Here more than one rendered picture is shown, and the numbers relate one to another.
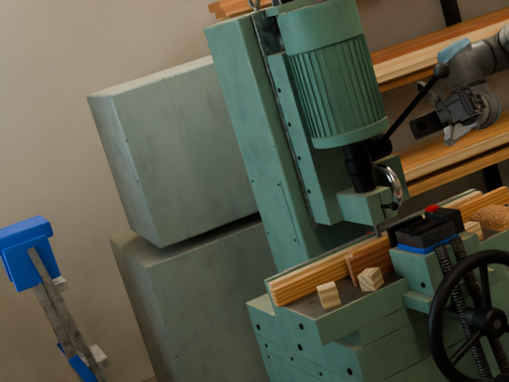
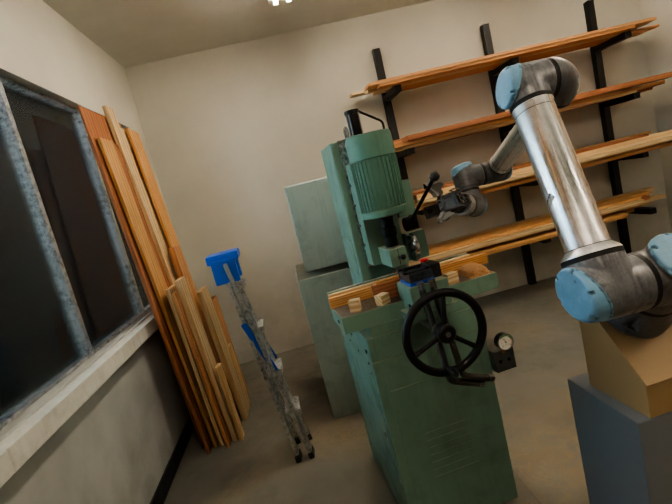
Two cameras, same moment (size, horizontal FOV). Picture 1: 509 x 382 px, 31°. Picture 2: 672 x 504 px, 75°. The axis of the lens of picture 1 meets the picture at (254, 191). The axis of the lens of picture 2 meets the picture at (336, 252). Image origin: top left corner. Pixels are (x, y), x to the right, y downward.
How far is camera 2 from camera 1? 0.54 m
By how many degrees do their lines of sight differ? 12
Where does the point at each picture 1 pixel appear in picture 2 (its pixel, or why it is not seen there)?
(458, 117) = (449, 206)
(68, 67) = (294, 177)
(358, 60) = (387, 168)
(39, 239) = (230, 259)
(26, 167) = (270, 227)
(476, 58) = (473, 174)
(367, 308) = (376, 315)
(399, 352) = (396, 344)
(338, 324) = (357, 323)
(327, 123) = (367, 205)
